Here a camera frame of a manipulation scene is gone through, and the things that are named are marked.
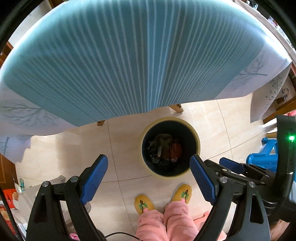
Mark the left yellow slipper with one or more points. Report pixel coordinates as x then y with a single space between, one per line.
143 204

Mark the blue plastic stool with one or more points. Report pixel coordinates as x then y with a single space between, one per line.
268 156

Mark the right yellow slipper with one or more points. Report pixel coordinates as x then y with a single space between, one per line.
182 193

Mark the white teal leaf tablecloth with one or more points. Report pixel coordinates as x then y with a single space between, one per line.
87 61

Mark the yellow round trash bin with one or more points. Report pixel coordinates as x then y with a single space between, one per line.
182 133

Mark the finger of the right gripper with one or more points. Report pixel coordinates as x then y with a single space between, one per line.
232 165

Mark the yellow slipper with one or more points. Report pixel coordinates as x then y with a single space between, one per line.
182 193
143 204

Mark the brown paper cup carrier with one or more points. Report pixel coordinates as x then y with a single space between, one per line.
163 144

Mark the pink pants leg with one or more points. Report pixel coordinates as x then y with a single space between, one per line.
151 226
178 223

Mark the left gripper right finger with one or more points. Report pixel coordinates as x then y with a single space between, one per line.
216 190

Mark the pink pants left leg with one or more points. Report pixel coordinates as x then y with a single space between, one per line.
151 226

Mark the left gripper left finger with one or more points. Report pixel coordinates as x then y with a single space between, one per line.
81 189

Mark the pink pants right leg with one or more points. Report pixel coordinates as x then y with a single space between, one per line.
178 223

